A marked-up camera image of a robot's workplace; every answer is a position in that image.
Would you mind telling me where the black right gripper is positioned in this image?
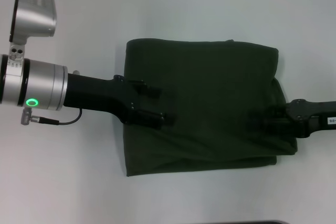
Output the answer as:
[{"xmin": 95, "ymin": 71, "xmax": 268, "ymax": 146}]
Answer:
[{"xmin": 251, "ymin": 98, "xmax": 336, "ymax": 138}]

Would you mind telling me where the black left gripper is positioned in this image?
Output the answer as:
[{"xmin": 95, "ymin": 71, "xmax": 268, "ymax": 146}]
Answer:
[{"xmin": 62, "ymin": 73, "xmax": 177, "ymax": 130}]

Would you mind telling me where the dark green FREE t-shirt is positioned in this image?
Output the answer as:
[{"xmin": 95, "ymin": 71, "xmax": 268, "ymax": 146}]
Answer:
[{"xmin": 122, "ymin": 38, "xmax": 299, "ymax": 177}]

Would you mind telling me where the dark left gripper cable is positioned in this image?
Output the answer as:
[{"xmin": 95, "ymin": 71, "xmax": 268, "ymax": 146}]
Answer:
[{"xmin": 31, "ymin": 108, "xmax": 83, "ymax": 125}]

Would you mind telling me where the silver left cable connector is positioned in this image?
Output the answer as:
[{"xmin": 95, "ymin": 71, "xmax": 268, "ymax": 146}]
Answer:
[{"xmin": 20, "ymin": 107, "xmax": 34, "ymax": 125}]

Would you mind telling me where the silver left camera mount bracket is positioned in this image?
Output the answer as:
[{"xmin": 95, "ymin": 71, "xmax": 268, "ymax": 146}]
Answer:
[{"xmin": 7, "ymin": 42, "xmax": 26, "ymax": 69}]

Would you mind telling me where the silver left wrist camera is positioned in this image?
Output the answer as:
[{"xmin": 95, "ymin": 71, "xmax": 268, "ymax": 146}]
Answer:
[{"xmin": 9, "ymin": 0, "xmax": 58, "ymax": 44}]

